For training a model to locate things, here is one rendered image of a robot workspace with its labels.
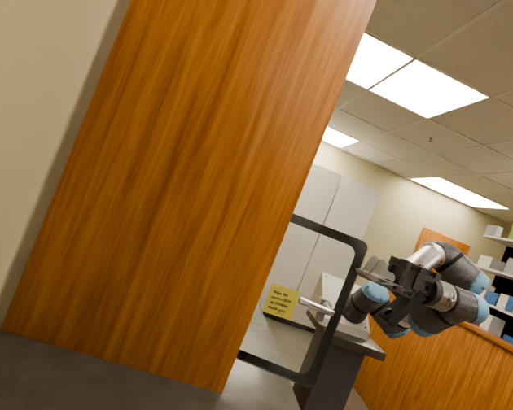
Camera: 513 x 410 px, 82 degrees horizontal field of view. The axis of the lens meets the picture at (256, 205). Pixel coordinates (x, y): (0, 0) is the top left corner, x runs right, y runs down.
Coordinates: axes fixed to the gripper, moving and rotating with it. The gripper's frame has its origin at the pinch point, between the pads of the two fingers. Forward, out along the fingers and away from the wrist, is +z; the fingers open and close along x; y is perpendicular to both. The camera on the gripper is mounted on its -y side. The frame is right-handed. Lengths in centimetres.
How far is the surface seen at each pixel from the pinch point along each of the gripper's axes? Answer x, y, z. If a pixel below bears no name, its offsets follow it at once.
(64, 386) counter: 11, -37, 52
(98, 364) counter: 3, -37, 49
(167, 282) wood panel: 0.9, -16.7, 42.2
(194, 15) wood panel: 1, 39, 58
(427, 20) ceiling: -82, 133, -33
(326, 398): -67, -69, -48
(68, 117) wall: 0, 9, 73
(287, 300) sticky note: -4.8, -13.3, 12.9
